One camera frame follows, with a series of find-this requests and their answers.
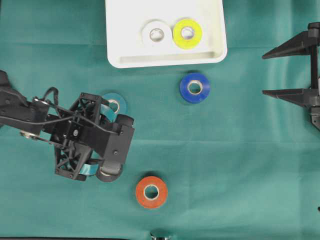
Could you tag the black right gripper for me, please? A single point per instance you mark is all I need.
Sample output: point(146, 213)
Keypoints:
point(303, 44)

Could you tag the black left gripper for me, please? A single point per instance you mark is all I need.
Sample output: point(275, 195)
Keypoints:
point(80, 130)

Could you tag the black tape roll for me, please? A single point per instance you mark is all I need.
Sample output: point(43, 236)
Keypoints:
point(105, 177)

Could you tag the white tape roll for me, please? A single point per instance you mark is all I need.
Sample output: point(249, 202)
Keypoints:
point(156, 33)

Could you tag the yellow tape roll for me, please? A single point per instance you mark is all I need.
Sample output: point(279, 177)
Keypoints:
point(187, 33)

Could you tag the teal tape roll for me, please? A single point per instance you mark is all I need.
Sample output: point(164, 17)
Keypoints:
point(117, 104)

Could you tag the orange tape roll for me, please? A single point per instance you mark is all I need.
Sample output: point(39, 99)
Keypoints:
point(151, 192)

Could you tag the blue tape roll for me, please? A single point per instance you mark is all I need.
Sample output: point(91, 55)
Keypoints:
point(194, 87)

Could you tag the white plastic tray case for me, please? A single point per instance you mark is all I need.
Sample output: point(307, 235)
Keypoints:
point(126, 18)

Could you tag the green table cloth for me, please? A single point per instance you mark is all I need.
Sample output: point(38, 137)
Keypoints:
point(239, 165)

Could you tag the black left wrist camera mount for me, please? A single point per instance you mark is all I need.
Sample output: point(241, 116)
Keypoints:
point(115, 143)

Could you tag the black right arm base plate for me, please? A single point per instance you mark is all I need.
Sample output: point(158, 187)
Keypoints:
point(315, 120)

